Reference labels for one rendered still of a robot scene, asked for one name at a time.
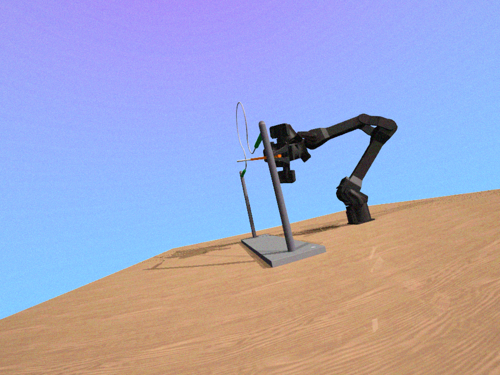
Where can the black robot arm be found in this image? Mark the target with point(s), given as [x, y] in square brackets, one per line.
[349, 188]

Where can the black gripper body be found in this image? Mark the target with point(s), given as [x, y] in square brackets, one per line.
[286, 176]

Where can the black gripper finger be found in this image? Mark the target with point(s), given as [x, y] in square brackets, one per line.
[279, 148]
[282, 161]

